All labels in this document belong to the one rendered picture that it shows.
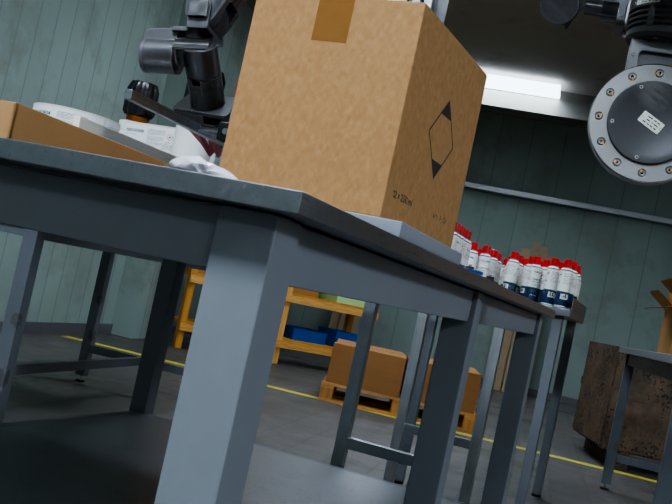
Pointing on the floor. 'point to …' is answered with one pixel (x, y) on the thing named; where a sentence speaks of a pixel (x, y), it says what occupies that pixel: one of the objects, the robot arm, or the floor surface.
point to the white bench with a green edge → (11, 331)
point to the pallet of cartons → (388, 382)
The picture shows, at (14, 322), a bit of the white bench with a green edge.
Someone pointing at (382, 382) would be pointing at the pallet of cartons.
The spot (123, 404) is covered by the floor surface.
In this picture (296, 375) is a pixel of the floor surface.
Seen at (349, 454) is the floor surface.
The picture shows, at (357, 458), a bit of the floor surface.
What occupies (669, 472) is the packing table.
